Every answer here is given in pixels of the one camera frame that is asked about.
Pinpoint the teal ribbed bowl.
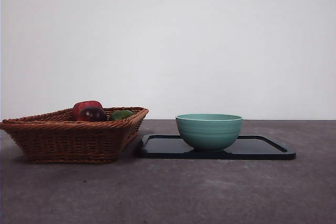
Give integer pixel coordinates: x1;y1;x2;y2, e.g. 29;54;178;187
175;113;244;153

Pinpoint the brown wicker basket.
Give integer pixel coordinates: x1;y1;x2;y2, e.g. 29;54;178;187
0;106;150;164

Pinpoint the dark rectangular tray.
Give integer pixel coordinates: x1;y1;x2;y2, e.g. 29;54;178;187
138;134;297;161

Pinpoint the red apple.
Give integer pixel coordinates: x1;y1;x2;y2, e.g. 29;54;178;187
72;100;103;120

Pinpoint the green avocado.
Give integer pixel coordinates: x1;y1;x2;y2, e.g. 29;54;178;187
109;110;134;121

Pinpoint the dark purple plum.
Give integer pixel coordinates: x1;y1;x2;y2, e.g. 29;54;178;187
79;106;108;122

